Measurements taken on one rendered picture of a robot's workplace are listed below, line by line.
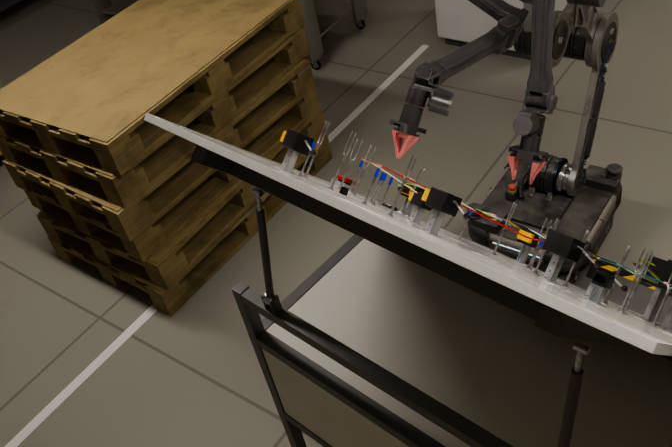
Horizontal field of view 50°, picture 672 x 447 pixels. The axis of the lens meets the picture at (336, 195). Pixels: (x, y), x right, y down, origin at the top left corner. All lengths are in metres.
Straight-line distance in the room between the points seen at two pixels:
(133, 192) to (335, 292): 1.19
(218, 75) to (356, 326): 1.56
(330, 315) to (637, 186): 2.07
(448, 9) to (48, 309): 3.01
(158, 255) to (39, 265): 1.00
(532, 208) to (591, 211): 0.25
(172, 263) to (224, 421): 0.77
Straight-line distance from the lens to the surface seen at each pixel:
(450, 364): 2.09
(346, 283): 2.33
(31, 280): 4.15
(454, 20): 4.94
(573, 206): 3.37
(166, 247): 3.42
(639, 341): 1.09
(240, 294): 2.11
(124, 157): 3.05
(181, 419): 3.19
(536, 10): 2.06
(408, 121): 2.04
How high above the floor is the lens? 2.48
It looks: 39 degrees down
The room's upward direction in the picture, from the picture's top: 12 degrees counter-clockwise
